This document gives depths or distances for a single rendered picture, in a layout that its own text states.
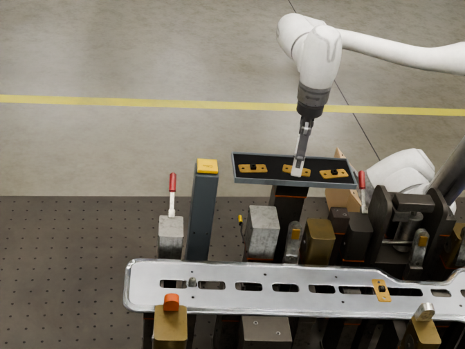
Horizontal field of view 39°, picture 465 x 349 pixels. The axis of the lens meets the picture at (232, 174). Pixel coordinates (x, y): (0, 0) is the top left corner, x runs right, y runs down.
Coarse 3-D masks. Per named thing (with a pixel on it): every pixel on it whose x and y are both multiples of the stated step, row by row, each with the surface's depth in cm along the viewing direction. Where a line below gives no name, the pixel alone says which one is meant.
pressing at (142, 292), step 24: (144, 264) 178; (168, 264) 179; (192, 264) 180; (216, 264) 181; (240, 264) 182; (264, 264) 183; (288, 264) 185; (144, 288) 171; (168, 288) 172; (192, 288) 173; (264, 288) 176; (336, 288) 180; (408, 288) 183; (432, 288) 184; (456, 288) 186; (144, 312) 166; (192, 312) 167; (216, 312) 168; (240, 312) 169; (264, 312) 170; (288, 312) 171; (312, 312) 172; (336, 312) 173; (360, 312) 174; (384, 312) 175; (408, 312) 175; (456, 312) 178
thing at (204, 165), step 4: (200, 160) 193; (204, 160) 194; (208, 160) 194; (212, 160) 194; (216, 160) 194; (200, 164) 192; (204, 164) 192; (208, 164) 192; (212, 164) 192; (216, 164) 193; (200, 168) 190; (204, 168) 190; (208, 168) 191; (212, 168) 191; (216, 168) 191; (200, 172) 190; (204, 172) 190; (208, 172) 190; (212, 172) 190; (216, 172) 190
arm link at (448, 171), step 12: (456, 156) 203; (444, 168) 210; (456, 168) 205; (432, 180) 217; (444, 180) 210; (456, 180) 207; (408, 192) 230; (420, 192) 222; (444, 192) 213; (456, 192) 212
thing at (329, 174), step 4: (320, 172) 195; (324, 172) 196; (328, 172) 196; (332, 172) 195; (336, 172) 195; (340, 172) 197; (344, 172) 197; (324, 176) 194; (328, 176) 194; (332, 176) 195; (336, 176) 195; (340, 176) 195; (344, 176) 195
